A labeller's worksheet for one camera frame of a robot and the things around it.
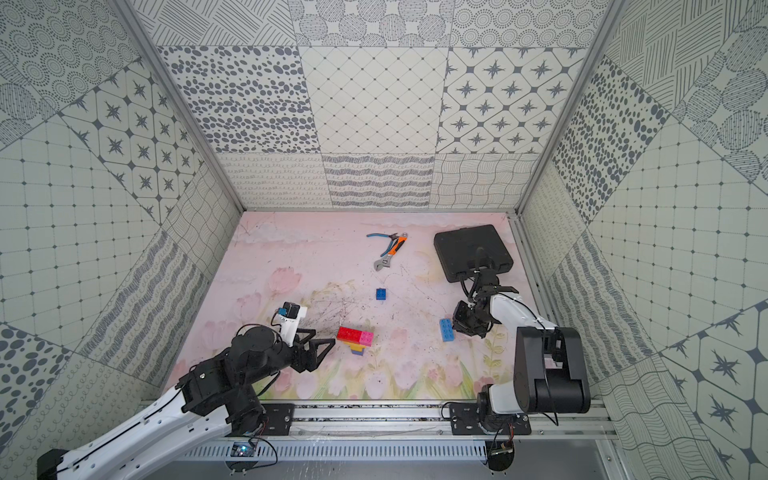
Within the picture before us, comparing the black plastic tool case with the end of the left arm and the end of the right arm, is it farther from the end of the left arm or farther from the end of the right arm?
the end of the left arm

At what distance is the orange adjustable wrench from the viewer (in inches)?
41.8

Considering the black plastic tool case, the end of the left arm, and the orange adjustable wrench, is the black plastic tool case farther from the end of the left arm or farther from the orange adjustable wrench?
the end of the left arm

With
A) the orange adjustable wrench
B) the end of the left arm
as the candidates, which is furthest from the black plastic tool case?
the end of the left arm
